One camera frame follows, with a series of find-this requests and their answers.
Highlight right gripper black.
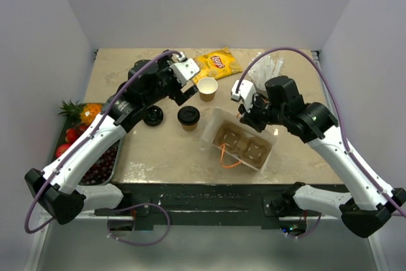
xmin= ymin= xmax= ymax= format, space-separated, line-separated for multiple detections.
xmin=239 ymin=93 xmax=287 ymax=133

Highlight large red apple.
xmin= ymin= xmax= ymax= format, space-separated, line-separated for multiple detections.
xmin=55 ymin=143 xmax=72 ymax=158

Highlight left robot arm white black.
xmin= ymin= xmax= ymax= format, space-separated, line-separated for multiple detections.
xmin=25 ymin=52 xmax=200 ymax=225

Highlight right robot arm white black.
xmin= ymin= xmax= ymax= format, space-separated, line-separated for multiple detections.
xmin=231 ymin=76 xmax=405 ymax=238

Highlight yellow Lays chips bag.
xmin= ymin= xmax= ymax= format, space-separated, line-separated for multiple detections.
xmin=192 ymin=47 xmax=243 ymax=84

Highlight small red fruits cluster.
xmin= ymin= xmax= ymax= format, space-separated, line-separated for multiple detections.
xmin=65 ymin=124 xmax=88 ymax=144

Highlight black coffee cup lid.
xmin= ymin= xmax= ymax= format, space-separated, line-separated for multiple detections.
xmin=177 ymin=106 xmax=200 ymax=126

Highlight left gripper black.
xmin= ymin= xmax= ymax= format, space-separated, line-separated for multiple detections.
xmin=144 ymin=51 xmax=198 ymax=107

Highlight toy pineapple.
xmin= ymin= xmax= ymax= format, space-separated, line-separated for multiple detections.
xmin=58 ymin=100 xmax=103 ymax=126

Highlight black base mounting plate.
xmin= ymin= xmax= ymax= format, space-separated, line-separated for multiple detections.
xmin=94 ymin=183 xmax=346 ymax=231

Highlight dark grapes bunch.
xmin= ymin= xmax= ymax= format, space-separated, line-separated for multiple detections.
xmin=79 ymin=142 xmax=119 ymax=186

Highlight brown paper cup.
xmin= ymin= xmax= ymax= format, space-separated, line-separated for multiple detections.
xmin=197 ymin=77 xmax=218 ymax=102
xmin=181 ymin=123 xmax=198 ymax=131

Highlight grey fruit tray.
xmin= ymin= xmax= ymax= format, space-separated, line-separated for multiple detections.
xmin=53 ymin=101 xmax=119 ymax=186

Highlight brown paper takeout bag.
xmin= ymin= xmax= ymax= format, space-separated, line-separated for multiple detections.
xmin=201 ymin=107 xmax=277 ymax=171

